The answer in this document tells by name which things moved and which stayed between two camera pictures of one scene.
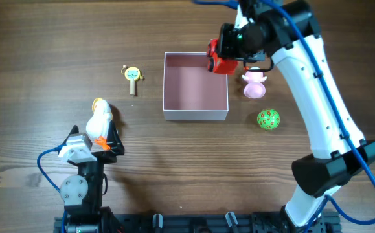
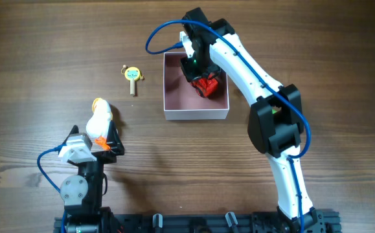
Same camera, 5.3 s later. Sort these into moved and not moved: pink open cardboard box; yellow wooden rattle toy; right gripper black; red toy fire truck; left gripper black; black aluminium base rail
Moved: right gripper black; red toy fire truck
Not moved: left gripper black; yellow wooden rattle toy; black aluminium base rail; pink open cardboard box
